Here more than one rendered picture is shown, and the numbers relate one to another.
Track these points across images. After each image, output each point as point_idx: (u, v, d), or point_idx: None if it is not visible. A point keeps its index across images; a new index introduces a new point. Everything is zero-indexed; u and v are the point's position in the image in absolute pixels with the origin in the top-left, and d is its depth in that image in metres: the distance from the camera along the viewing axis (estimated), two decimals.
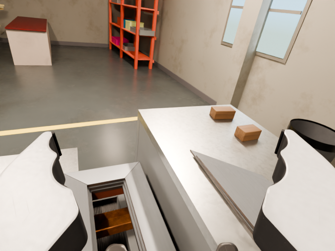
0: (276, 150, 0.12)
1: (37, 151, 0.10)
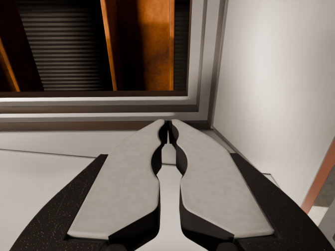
0: (170, 140, 0.12)
1: (148, 134, 0.11)
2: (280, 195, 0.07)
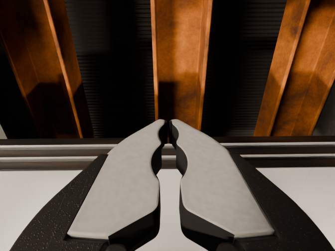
0: (170, 140, 0.12)
1: (148, 134, 0.11)
2: (280, 195, 0.07)
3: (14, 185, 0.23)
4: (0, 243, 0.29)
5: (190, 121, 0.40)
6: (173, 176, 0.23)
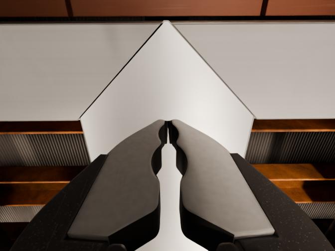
0: (170, 140, 0.12)
1: (148, 134, 0.11)
2: (280, 195, 0.07)
3: None
4: None
5: None
6: None
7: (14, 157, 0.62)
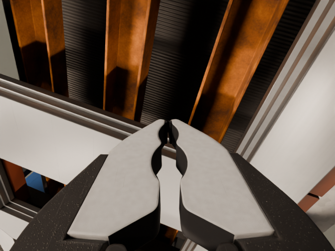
0: (170, 140, 0.12)
1: (148, 134, 0.11)
2: (280, 195, 0.07)
3: None
4: None
5: None
6: (55, 120, 0.34)
7: None
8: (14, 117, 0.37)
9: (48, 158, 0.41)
